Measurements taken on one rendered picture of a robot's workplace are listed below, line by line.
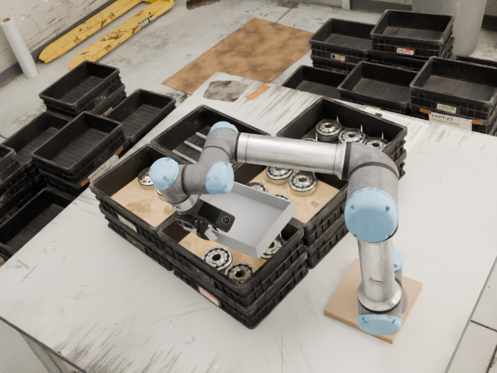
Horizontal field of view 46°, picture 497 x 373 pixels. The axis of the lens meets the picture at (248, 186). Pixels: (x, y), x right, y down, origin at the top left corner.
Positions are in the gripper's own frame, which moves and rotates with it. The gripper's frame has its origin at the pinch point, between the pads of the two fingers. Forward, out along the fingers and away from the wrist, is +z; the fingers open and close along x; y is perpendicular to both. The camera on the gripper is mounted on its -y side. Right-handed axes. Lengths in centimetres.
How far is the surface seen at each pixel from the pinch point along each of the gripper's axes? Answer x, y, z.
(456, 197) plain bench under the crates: -62, -49, 58
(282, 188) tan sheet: -37, 6, 37
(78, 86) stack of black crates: -90, 186, 89
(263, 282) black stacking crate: 2.9, -10.0, 20.8
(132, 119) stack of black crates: -81, 143, 97
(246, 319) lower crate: 13.8, -6.5, 28.9
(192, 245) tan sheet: -2.2, 22.2, 26.5
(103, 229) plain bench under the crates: 0, 70, 39
